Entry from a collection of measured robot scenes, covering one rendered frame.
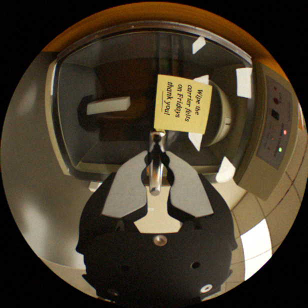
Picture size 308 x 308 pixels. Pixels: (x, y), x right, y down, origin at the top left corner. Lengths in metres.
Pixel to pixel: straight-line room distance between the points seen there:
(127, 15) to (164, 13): 0.07
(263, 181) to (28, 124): 0.54
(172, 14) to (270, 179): 0.40
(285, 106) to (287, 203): 1.33
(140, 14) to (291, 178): 1.56
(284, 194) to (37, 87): 1.79
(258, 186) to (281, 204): 1.28
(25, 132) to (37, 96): 0.08
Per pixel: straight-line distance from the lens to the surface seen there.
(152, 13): 0.25
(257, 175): 0.29
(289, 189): 1.49
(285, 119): 0.28
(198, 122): 0.16
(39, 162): 0.28
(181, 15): 0.26
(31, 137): 0.27
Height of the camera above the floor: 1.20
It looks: 1 degrees up
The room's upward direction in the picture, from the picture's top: 91 degrees clockwise
